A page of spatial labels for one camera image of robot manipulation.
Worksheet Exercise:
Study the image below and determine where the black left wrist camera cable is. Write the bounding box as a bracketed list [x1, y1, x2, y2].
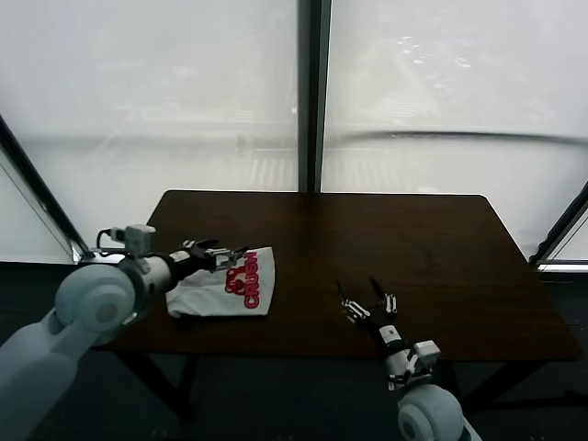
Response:
[95, 227, 126, 259]

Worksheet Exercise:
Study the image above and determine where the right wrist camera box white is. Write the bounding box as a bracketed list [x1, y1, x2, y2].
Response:
[412, 339, 442, 372]

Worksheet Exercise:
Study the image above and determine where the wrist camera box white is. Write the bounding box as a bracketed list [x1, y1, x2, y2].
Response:
[412, 339, 442, 372]
[120, 223, 157, 257]

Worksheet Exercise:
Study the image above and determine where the white t-shirt with red print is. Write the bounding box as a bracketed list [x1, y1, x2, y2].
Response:
[164, 245, 278, 320]

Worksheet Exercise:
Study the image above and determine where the slanted dark window frame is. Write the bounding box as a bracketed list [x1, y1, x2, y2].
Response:
[526, 177, 588, 273]

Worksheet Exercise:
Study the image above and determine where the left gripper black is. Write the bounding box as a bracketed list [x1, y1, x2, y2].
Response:
[166, 236, 253, 278]

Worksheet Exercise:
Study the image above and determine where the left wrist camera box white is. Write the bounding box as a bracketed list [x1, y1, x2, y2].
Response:
[120, 223, 157, 257]

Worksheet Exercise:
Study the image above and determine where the grey handrail behind glass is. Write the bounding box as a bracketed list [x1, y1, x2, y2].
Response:
[321, 130, 588, 151]

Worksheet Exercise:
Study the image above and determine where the dark vertical window post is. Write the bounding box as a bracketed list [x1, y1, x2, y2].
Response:
[295, 0, 333, 194]

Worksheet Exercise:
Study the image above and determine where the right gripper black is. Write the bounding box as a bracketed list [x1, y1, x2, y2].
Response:
[335, 276, 409, 356]

